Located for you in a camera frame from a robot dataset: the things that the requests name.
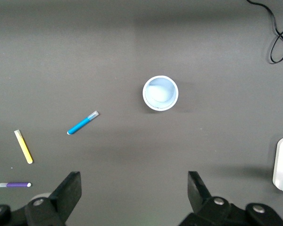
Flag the translucent blue plastic cup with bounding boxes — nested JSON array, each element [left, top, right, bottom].
[[142, 75, 179, 111]]

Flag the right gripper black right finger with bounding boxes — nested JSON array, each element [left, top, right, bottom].
[[179, 170, 283, 226]]

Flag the loose black cable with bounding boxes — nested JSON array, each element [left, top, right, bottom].
[[246, 0, 283, 64]]

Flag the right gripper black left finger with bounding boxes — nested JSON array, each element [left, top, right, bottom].
[[0, 171, 82, 226]]

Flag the blue marker with clear cap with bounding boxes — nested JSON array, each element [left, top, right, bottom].
[[67, 110, 100, 136]]

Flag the purple marker with clear cap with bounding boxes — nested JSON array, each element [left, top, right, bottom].
[[0, 182, 32, 188]]

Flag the yellow marker with clear cap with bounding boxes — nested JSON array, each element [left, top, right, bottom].
[[14, 129, 34, 165]]

